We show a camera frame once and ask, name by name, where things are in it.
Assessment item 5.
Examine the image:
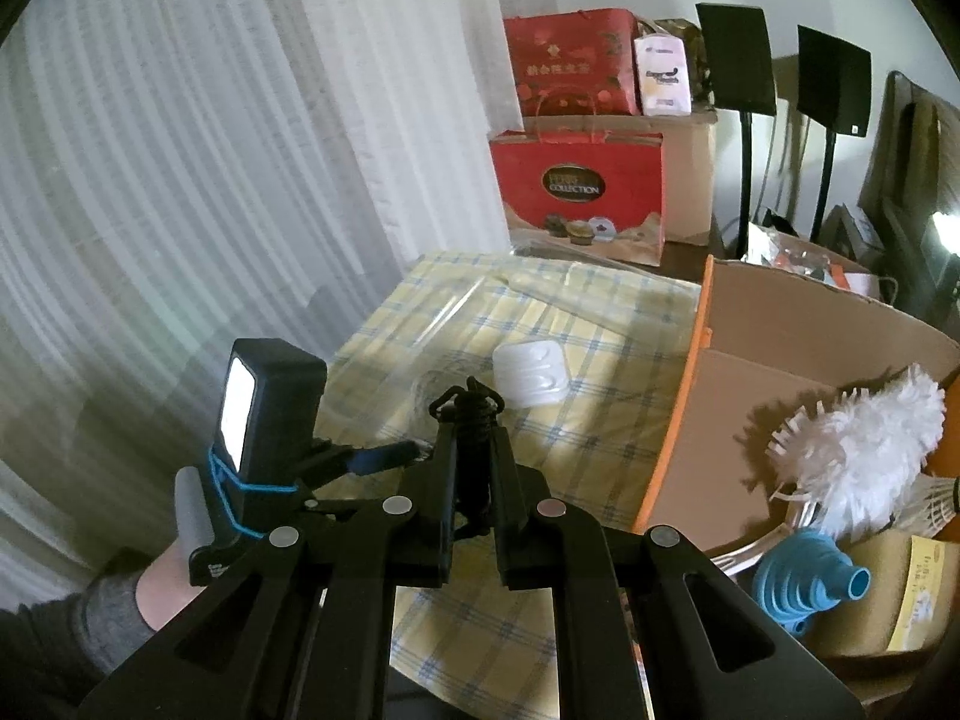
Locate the black speaker on stand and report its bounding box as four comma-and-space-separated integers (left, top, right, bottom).
796, 24, 874, 234
694, 1, 778, 257

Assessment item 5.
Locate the red patterned gift bag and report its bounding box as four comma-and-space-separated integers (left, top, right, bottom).
500, 7, 643, 129

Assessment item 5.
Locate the white shuttlecock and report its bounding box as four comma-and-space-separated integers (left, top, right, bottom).
888, 475, 960, 542

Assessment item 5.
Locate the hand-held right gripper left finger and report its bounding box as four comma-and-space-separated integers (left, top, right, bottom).
75, 382, 462, 720

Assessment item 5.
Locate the yellow box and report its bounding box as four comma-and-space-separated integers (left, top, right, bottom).
805, 528, 960, 658

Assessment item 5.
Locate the clear plastic sheet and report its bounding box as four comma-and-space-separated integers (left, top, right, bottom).
408, 239, 703, 422

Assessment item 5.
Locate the orange cardboard box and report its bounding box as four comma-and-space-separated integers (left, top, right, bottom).
629, 254, 960, 700

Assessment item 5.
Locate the red chocolate gift bag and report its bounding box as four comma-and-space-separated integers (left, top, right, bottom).
487, 127, 667, 268

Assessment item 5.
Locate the person's left forearm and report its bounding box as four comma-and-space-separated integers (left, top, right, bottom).
0, 547, 163, 720

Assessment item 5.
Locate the white curtain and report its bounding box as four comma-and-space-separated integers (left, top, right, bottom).
0, 0, 560, 617

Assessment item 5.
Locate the large brown cushion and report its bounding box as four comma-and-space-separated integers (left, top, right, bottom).
910, 89, 960, 219

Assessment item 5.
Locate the dark patterned box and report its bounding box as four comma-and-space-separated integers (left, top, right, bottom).
652, 14, 714, 110

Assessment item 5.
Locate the black device with light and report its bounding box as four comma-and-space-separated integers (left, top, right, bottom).
884, 198, 960, 317

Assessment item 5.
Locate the large brown cardboard box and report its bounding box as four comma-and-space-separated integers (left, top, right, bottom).
520, 108, 718, 249

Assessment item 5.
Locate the blue collapsible funnel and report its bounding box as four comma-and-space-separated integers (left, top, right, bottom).
751, 528, 873, 639

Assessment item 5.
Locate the person's left hand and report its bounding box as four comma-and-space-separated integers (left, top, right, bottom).
138, 468, 216, 629

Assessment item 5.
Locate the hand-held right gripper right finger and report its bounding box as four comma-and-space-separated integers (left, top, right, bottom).
491, 420, 871, 720

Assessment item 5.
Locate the white fluffy duster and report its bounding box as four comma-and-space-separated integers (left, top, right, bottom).
712, 363, 948, 572

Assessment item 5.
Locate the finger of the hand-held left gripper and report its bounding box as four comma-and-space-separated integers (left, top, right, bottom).
351, 439, 425, 476

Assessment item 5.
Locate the white tissue pack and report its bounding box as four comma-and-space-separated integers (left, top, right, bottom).
631, 33, 693, 118

